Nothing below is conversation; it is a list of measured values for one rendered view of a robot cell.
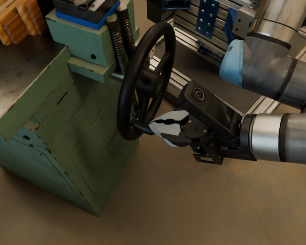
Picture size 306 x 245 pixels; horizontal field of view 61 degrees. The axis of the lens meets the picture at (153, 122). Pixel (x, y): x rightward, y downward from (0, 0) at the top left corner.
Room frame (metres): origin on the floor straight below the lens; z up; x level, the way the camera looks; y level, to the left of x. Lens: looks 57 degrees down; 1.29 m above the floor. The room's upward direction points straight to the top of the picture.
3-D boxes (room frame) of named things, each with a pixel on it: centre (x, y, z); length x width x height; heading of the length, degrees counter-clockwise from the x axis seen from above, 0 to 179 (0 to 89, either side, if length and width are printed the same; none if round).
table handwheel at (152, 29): (0.45, 0.08, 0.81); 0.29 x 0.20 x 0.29; 155
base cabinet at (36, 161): (0.61, 0.43, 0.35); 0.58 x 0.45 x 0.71; 65
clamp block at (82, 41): (0.50, 0.13, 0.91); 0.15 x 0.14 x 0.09; 155
